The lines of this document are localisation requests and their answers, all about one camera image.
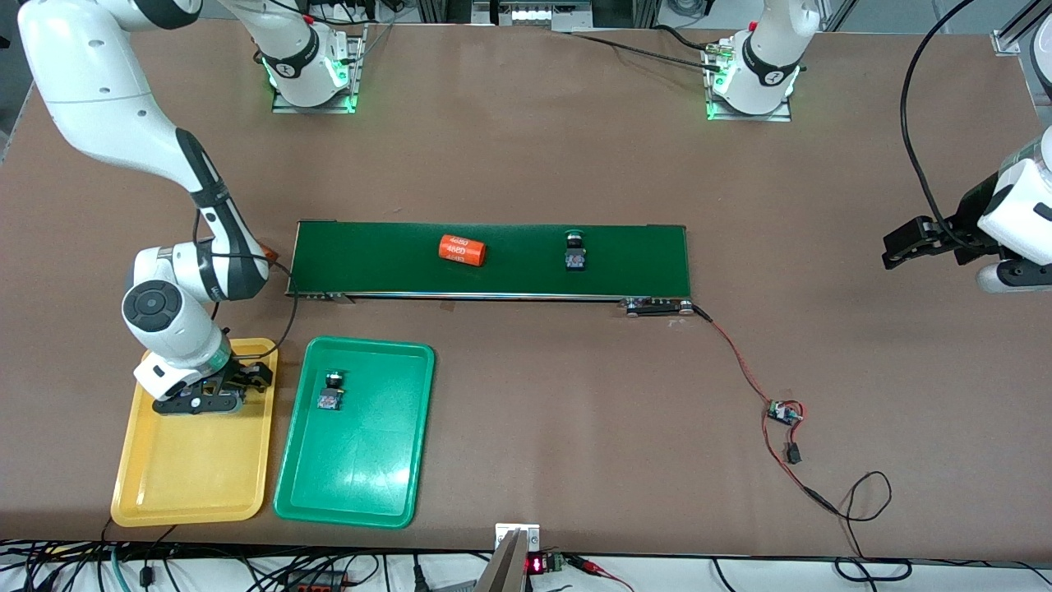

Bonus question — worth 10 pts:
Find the yellow plastic tray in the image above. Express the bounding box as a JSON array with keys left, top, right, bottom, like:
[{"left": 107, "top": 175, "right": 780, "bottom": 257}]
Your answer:
[{"left": 109, "top": 337, "right": 279, "bottom": 528}]

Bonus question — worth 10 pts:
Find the green plastic tray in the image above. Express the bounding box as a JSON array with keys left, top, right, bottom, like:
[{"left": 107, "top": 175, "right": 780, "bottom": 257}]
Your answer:
[{"left": 272, "top": 335, "right": 436, "bottom": 530}]

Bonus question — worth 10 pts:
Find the green conveyor belt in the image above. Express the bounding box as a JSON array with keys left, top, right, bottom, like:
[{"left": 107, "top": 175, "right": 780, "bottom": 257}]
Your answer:
[{"left": 285, "top": 220, "right": 696, "bottom": 318}]

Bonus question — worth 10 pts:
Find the aluminium corner profile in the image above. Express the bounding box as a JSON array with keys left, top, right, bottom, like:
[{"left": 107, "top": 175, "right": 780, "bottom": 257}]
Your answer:
[{"left": 991, "top": 0, "right": 1052, "bottom": 58}]

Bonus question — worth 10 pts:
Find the orange power strip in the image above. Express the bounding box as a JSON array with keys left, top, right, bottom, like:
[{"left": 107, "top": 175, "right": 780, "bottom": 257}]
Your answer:
[{"left": 282, "top": 569, "right": 353, "bottom": 592}]

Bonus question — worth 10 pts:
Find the red alligator clip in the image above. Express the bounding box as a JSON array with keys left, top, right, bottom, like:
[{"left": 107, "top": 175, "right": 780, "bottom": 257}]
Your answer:
[{"left": 573, "top": 557, "right": 635, "bottom": 592}]

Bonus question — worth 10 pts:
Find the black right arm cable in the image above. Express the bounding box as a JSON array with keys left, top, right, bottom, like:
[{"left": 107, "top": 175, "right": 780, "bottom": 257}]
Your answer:
[{"left": 193, "top": 210, "right": 299, "bottom": 359}]

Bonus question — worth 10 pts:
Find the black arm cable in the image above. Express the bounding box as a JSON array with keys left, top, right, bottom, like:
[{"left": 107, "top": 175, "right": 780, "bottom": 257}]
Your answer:
[
  {"left": 193, "top": 210, "right": 299, "bottom": 359},
  {"left": 899, "top": 0, "right": 980, "bottom": 252}
]

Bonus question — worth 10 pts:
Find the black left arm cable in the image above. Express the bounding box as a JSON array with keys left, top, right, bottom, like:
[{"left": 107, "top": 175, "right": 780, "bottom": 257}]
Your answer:
[{"left": 899, "top": 0, "right": 980, "bottom": 252}]

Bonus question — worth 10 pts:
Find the red black motor wire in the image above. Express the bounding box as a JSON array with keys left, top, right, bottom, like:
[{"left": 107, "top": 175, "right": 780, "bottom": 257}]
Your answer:
[{"left": 693, "top": 304, "right": 778, "bottom": 407}]

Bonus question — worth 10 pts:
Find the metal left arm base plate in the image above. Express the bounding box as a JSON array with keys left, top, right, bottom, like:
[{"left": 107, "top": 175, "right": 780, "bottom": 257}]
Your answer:
[{"left": 704, "top": 39, "right": 795, "bottom": 123}]

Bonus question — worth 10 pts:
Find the red black power wire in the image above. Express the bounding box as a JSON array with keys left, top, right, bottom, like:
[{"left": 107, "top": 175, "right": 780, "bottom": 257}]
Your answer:
[{"left": 761, "top": 407, "right": 894, "bottom": 562}]

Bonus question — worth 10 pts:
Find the grey metal camera mount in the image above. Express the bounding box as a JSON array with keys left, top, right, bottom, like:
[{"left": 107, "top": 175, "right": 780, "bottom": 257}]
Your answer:
[{"left": 473, "top": 522, "right": 542, "bottom": 592}]

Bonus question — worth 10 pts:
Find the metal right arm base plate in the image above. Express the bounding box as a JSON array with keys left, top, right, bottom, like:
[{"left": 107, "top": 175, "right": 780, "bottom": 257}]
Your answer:
[{"left": 271, "top": 23, "right": 367, "bottom": 115}]

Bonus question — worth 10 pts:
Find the black cable on table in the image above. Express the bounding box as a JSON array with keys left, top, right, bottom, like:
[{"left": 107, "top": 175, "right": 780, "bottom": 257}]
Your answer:
[{"left": 565, "top": 31, "right": 726, "bottom": 70}]

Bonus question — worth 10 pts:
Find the aluminium frame with light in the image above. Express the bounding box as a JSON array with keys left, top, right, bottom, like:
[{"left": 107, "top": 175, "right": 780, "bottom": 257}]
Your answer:
[{"left": 413, "top": 0, "right": 661, "bottom": 35}]

